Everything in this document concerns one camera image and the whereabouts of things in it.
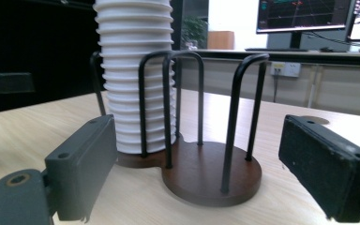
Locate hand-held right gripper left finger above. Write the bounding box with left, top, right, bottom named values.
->
left=44, top=113, right=118, bottom=222

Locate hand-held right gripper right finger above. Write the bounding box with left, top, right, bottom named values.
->
left=277, top=114, right=360, bottom=223

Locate black wire wooden cup rack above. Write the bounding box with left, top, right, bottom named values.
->
left=88, top=50, right=271, bottom=208

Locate stack of white paper cups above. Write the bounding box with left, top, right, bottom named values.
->
left=92, top=0, right=178, bottom=156

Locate brown round table grommet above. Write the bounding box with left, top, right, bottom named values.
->
left=299, top=115, right=331, bottom=126

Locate dark-topped office desk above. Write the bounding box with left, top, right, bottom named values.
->
left=179, top=48, right=360, bottom=119

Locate black chair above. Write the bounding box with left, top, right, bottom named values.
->
left=0, top=71, right=36, bottom=115

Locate black keyboard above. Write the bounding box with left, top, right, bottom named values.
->
left=245, top=47, right=309, bottom=53

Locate large computer monitor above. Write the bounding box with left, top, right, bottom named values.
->
left=255, top=0, right=356, bottom=50

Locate brown cardboard box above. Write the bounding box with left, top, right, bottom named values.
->
left=206, top=30, right=235, bottom=51

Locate green potted plant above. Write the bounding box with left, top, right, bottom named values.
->
left=181, top=15, right=209, bottom=51

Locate black power cable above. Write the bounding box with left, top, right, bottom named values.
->
left=273, top=74, right=279, bottom=104

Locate white wall socket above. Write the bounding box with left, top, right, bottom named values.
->
left=269, top=61, right=302, bottom=79

